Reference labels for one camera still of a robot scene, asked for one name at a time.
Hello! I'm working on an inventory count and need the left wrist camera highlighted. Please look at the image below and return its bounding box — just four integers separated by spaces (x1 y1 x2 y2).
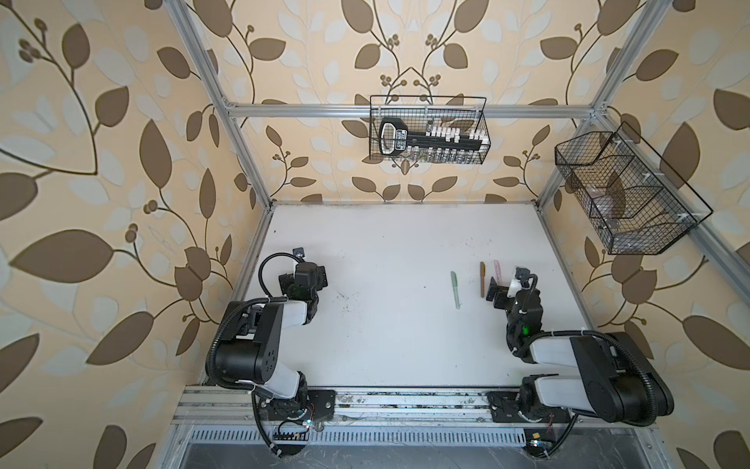
292 247 306 262

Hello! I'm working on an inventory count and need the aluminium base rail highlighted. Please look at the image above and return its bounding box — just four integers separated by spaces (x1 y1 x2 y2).
172 386 630 449

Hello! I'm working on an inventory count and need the black wire basket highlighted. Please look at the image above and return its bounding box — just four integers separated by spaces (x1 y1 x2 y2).
555 121 714 256
368 94 491 165

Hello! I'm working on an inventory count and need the brown pen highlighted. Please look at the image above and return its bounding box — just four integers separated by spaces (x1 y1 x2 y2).
480 262 486 298

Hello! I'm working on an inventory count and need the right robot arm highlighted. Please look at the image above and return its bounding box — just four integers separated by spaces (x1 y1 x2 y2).
486 269 675 427

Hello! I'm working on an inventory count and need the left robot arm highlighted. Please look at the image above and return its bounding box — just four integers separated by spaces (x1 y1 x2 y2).
205 259 328 401

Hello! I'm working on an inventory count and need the black wire basket centre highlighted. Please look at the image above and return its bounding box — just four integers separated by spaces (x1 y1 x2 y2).
368 94 491 165

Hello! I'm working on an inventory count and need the black tool in basket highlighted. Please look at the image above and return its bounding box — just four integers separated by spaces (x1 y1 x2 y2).
370 116 491 160

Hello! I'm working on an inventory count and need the black wire basket right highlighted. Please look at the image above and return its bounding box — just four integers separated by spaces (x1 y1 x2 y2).
555 121 714 256

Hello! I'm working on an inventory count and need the green pen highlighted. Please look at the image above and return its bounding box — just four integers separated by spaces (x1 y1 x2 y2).
450 271 461 311

